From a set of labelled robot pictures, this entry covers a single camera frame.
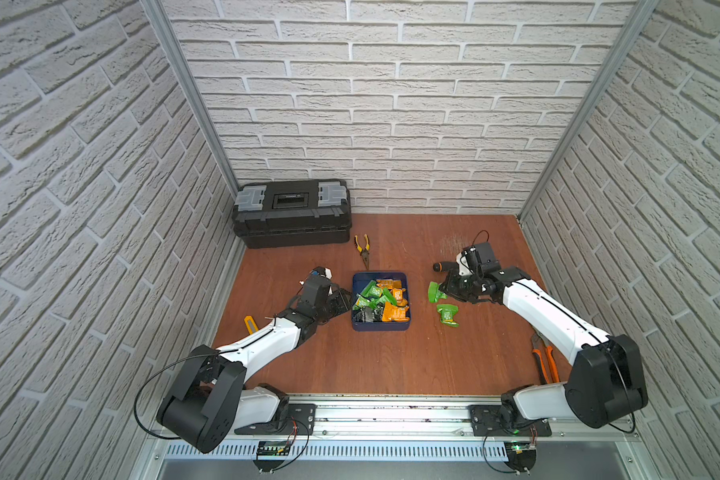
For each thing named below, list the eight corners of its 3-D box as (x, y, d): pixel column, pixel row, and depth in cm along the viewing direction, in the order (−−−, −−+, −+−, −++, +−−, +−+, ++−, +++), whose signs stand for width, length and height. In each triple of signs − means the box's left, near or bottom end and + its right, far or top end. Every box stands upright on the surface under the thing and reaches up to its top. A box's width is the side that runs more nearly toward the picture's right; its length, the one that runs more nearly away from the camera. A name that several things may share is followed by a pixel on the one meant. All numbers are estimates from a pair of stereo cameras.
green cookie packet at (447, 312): (439, 327, 92) (441, 324, 90) (436, 307, 96) (437, 304, 95) (459, 327, 92) (461, 324, 90) (455, 307, 96) (457, 304, 95)
